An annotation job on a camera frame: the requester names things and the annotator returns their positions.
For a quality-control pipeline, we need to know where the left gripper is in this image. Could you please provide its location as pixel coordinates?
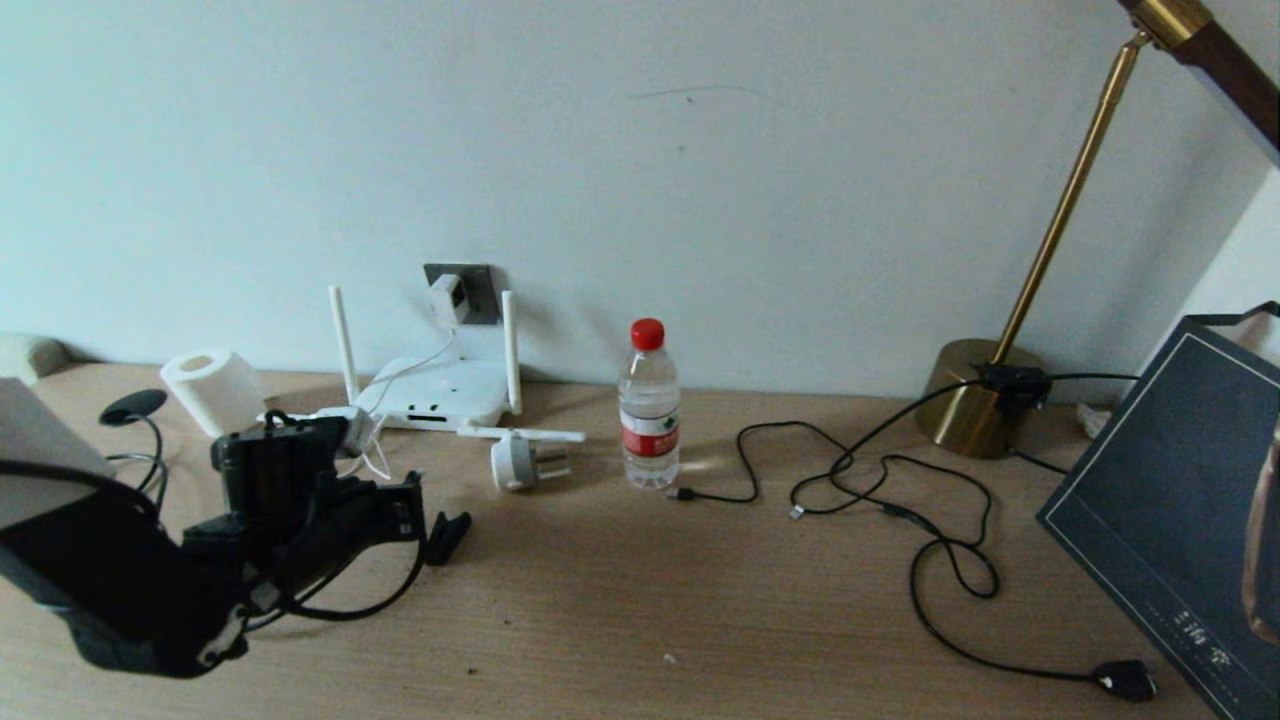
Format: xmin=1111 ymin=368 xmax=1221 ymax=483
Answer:
xmin=250 ymin=471 xmax=473 ymax=593

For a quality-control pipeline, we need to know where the white round plug adapter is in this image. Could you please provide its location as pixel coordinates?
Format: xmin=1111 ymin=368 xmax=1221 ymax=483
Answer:
xmin=489 ymin=431 xmax=572 ymax=494

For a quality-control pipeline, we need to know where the white router with antennas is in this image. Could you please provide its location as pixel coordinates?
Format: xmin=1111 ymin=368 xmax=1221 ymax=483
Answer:
xmin=329 ymin=284 xmax=587 ymax=443

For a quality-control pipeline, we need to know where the white plugged power adapter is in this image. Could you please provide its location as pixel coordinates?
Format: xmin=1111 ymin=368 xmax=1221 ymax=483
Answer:
xmin=429 ymin=273 xmax=470 ymax=328

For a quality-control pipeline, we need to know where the clear water bottle red cap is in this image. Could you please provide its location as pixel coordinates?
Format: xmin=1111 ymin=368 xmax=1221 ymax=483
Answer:
xmin=617 ymin=317 xmax=682 ymax=491

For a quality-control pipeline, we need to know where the white toilet paper roll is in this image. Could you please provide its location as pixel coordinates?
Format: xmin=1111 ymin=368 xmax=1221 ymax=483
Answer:
xmin=159 ymin=349 xmax=270 ymax=440

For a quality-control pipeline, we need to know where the black round pad on stalk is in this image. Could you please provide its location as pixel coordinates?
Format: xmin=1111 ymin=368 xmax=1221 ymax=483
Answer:
xmin=99 ymin=388 xmax=171 ymax=493

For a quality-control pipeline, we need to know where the grey cushion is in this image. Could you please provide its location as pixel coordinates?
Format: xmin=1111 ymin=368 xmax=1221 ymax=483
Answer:
xmin=0 ymin=332 xmax=73 ymax=387

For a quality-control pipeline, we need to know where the brass desk lamp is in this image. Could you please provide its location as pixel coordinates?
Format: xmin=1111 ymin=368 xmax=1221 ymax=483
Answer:
xmin=914 ymin=0 xmax=1280 ymax=461

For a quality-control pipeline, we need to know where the dark blue paper bag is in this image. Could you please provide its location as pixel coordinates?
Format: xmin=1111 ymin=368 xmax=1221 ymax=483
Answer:
xmin=1036 ymin=302 xmax=1280 ymax=720

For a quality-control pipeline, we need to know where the white power cable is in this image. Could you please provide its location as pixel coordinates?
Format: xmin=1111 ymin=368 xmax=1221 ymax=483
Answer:
xmin=355 ymin=325 xmax=461 ymax=483

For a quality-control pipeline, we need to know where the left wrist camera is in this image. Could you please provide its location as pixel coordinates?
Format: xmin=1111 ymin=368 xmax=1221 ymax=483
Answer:
xmin=210 ymin=414 xmax=352 ymax=521

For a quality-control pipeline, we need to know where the grey wall socket plate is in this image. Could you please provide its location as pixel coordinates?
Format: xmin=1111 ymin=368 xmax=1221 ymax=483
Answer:
xmin=423 ymin=262 xmax=502 ymax=327

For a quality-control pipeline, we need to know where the black lamp cord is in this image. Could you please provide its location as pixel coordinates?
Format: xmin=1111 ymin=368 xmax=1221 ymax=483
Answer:
xmin=972 ymin=362 xmax=1142 ymax=477

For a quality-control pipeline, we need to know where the black charging cable with plug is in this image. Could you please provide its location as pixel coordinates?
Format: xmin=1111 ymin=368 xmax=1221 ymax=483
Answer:
xmin=667 ymin=420 xmax=1160 ymax=704

